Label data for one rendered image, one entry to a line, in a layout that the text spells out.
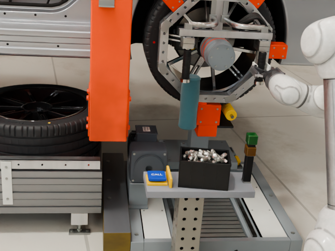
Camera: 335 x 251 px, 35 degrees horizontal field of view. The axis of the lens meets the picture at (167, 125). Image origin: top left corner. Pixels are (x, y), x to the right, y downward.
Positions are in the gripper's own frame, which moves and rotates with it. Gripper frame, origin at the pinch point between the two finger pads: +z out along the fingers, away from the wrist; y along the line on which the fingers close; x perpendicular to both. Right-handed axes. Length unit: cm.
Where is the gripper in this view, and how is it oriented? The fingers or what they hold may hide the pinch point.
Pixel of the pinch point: (260, 66)
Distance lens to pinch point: 244.7
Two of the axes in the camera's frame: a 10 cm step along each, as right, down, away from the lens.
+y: 9.9, 0.2, 1.4
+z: -1.2, -3.7, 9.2
